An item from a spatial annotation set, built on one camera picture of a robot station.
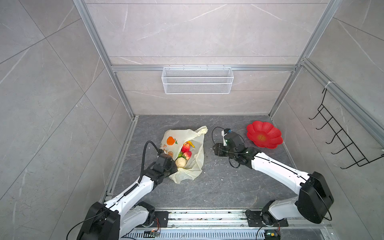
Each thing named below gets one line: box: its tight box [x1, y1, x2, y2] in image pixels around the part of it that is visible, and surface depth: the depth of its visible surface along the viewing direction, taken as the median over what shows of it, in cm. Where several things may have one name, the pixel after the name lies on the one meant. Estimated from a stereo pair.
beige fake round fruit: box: [175, 157, 187, 168], surface depth 90 cm
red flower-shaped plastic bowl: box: [246, 121, 283, 149], surface depth 110 cm
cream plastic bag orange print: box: [159, 126, 209, 184], surface depth 86 cm
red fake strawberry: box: [183, 151, 193, 160], surface depth 95 cm
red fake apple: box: [181, 142, 191, 153], surface depth 97 cm
